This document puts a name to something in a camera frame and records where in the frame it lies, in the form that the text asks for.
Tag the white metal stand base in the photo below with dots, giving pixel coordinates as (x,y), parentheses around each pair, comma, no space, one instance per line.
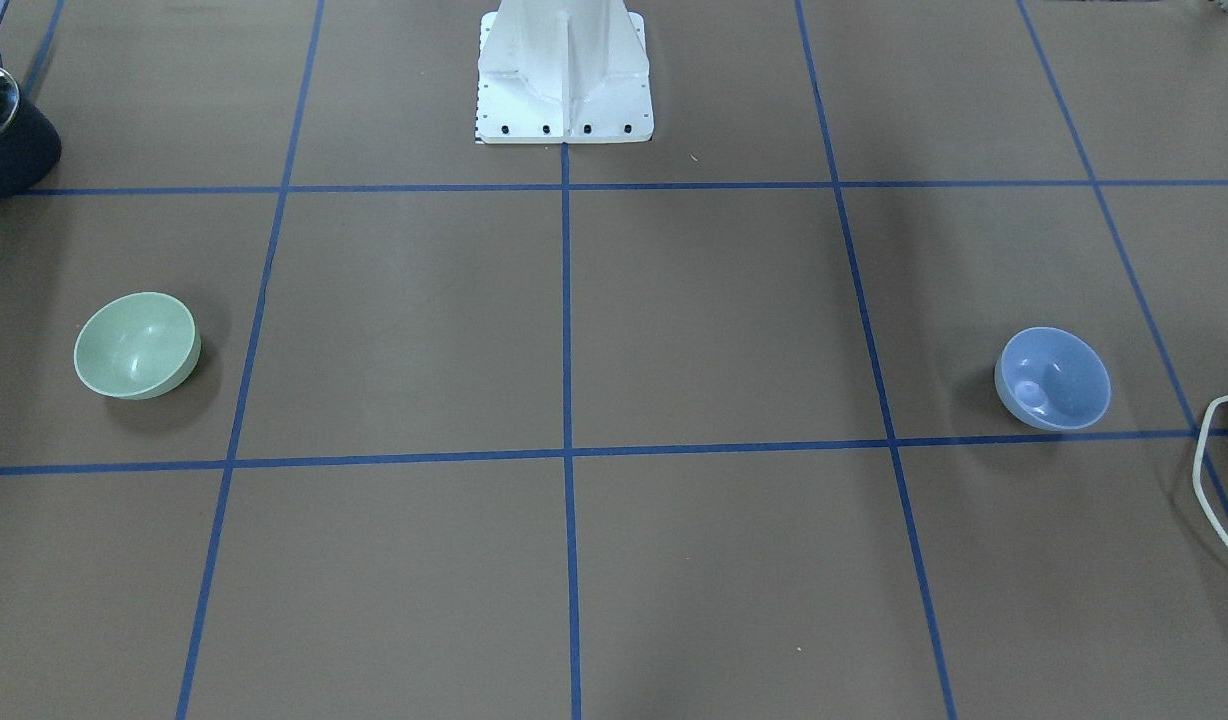
(563,72)

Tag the blue bowl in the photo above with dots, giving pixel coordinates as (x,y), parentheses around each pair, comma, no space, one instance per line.
(1052,380)

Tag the green bowl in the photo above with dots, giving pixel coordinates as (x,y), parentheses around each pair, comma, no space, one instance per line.
(139,346)

